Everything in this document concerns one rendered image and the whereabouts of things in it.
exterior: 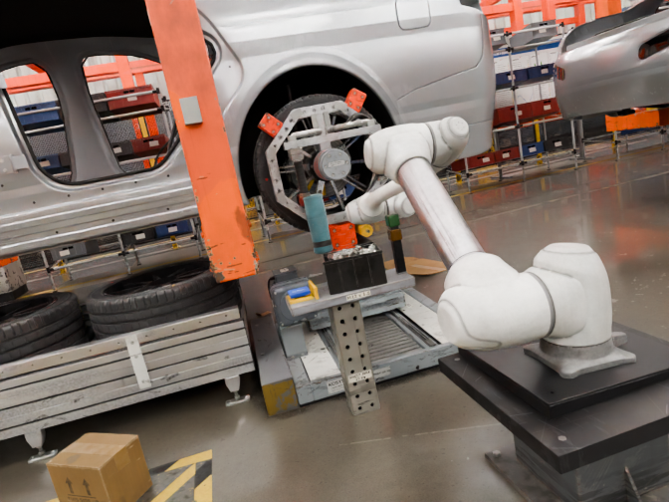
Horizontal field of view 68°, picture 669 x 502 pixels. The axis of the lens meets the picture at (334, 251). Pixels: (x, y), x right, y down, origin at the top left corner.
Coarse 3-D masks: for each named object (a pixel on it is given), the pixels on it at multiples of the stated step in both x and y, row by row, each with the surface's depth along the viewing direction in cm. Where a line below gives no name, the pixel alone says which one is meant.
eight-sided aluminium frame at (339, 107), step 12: (300, 108) 219; (312, 108) 220; (324, 108) 222; (336, 108) 222; (348, 108) 223; (288, 120) 218; (288, 132) 219; (276, 144) 220; (276, 156) 220; (276, 168) 221; (384, 180) 232; (276, 192) 222; (288, 204) 224; (336, 216) 230
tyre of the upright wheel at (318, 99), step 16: (304, 96) 228; (320, 96) 228; (336, 96) 230; (288, 112) 226; (368, 112) 235; (256, 160) 227; (272, 160) 229; (256, 176) 230; (272, 192) 230; (272, 208) 232; (304, 224) 236
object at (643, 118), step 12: (600, 0) 503; (612, 0) 497; (600, 12) 507; (612, 12) 499; (636, 108) 500; (648, 108) 480; (660, 108) 471; (612, 120) 524; (624, 120) 509; (636, 120) 495; (648, 120) 481; (660, 120) 470
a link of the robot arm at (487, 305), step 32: (384, 128) 147; (416, 128) 146; (384, 160) 144; (416, 160) 139; (416, 192) 133; (448, 224) 123; (448, 256) 120; (480, 256) 113; (448, 288) 115; (480, 288) 107; (512, 288) 106; (544, 288) 107; (448, 320) 108; (480, 320) 104; (512, 320) 104; (544, 320) 106
